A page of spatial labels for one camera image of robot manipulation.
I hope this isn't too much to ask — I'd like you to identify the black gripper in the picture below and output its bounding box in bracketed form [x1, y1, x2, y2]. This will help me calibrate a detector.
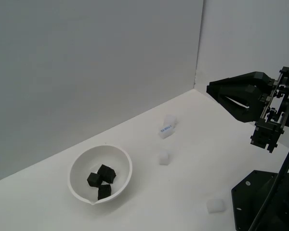
[206, 66, 289, 154]

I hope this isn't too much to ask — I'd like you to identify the black foam cube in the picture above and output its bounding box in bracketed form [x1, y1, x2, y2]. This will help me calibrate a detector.
[87, 172, 102, 188]
[97, 184, 112, 201]
[97, 164, 117, 185]

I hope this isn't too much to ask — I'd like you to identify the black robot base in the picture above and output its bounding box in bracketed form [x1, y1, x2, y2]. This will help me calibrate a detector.
[231, 169, 289, 231]

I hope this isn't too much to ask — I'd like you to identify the white bowl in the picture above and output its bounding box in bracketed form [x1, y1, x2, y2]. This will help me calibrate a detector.
[67, 145, 133, 206]

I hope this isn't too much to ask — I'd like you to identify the white foam block blue print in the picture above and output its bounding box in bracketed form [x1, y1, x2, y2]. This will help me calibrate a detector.
[158, 124, 176, 140]

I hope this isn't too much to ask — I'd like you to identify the white foam cube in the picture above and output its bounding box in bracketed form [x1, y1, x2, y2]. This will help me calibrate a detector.
[158, 151, 171, 166]
[206, 197, 226, 214]

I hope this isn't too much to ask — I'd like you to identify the thick black camera cable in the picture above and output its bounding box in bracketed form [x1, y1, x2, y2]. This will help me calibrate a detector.
[249, 134, 289, 231]

